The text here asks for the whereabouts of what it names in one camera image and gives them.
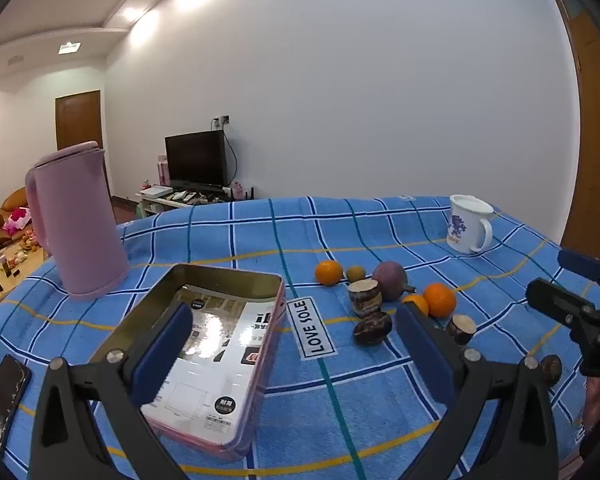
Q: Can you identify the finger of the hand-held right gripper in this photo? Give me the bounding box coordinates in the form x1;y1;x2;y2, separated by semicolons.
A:
557;247;600;293
525;279;597;330

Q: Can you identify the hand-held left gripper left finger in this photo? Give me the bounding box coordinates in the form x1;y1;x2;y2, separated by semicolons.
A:
27;302;194;480

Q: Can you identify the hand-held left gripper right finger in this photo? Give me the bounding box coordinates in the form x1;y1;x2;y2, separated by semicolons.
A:
394;302;563;480

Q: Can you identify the sugarcane piece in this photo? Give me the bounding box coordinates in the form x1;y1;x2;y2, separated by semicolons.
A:
347;280;382;318
446;314;478;346

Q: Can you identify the orange mandarin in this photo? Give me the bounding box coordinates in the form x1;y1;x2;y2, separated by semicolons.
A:
314;260;343;287
402;294;430;317
423;283;457;318

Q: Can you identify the dark round fruit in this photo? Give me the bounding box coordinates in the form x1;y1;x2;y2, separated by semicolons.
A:
540;354;563;387

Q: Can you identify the dark brown passion fruit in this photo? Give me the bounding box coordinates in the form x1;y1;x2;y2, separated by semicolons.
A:
352;311;394;346

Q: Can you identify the purple round beet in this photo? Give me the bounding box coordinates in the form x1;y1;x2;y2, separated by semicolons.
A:
371;261;417;303

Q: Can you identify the rectangular metal tin box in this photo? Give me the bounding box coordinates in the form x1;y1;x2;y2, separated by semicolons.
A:
89;262;287;462

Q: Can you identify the white printed mug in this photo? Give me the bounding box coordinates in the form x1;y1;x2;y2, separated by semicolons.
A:
447;194;496;255

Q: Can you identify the white television stand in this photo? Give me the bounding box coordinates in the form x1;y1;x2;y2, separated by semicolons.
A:
135;185;256;218

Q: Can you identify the black smartphone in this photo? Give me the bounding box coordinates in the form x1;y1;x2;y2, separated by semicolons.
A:
0;354;32;453

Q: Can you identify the blue plaid blanket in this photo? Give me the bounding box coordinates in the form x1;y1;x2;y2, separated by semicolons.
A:
0;195;598;480

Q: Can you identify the pink electric kettle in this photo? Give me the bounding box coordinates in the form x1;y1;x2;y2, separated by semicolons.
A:
25;141;131;302

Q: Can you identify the wooden coffee table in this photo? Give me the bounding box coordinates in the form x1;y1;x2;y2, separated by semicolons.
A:
0;247;48;311

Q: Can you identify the pink floral pillow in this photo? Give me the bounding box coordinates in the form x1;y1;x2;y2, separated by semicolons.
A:
2;208;32;235

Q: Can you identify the black television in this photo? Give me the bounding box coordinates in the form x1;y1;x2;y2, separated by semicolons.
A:
164;130;230;188

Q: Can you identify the orange-brown sofa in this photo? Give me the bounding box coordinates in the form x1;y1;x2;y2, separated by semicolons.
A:
0;187;31;248

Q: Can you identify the brown wooden door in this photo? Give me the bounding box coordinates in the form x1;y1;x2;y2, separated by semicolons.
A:
55;90;113;201

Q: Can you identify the black television cable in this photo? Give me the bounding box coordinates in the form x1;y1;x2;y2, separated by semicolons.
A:
224;129;239;187

